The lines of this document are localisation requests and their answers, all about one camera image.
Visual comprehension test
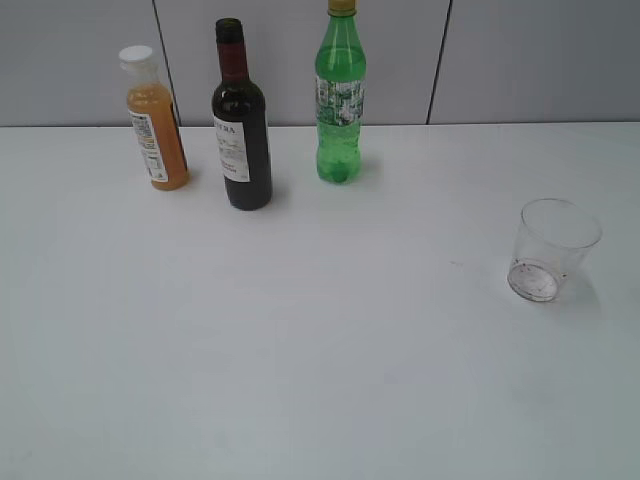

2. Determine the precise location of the transparent plastic cup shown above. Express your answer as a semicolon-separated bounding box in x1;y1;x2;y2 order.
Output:
507;198;603;303

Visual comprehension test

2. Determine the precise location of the orange juice bottle white cap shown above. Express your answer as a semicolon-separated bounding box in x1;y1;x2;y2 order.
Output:
119;45;190;191

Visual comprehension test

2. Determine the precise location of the green soda bottle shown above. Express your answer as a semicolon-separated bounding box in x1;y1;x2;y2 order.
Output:
315;1;366;184

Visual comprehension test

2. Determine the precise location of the dark red wine bottle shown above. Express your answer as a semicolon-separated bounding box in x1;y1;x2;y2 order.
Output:
211;18;273;211

